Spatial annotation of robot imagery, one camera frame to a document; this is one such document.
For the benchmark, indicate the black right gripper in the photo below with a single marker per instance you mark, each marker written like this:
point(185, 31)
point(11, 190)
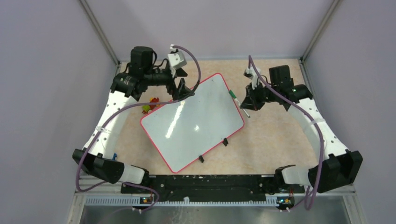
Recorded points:
point(251, 102)

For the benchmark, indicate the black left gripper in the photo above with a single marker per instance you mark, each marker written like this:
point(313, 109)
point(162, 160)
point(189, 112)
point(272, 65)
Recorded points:
point(183, 91)

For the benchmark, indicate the pink framed whiteboard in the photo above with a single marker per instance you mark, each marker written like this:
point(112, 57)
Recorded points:
point(184, 131)

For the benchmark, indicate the green marker cap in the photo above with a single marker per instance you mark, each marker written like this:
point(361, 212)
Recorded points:
point(232, 94)

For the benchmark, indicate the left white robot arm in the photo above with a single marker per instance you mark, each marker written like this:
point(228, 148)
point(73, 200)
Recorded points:
point(141, 72)

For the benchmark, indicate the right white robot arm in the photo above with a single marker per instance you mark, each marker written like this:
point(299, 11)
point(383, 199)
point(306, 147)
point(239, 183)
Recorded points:
point(339, 166)

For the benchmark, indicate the red yellow toy brick car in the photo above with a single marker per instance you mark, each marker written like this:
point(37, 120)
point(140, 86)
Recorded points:
point(154, 100)

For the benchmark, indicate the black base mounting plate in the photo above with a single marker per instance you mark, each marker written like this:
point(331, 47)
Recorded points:
point(212, 188)

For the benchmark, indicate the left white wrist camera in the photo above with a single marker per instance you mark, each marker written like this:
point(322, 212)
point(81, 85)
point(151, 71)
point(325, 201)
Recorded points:
point(176, 58)

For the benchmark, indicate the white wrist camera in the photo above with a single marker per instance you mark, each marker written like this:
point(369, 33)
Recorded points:
point(176, 58)
point(253, 76)

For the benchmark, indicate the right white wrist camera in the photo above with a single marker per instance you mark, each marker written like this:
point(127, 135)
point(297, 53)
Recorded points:
point(253, 76)

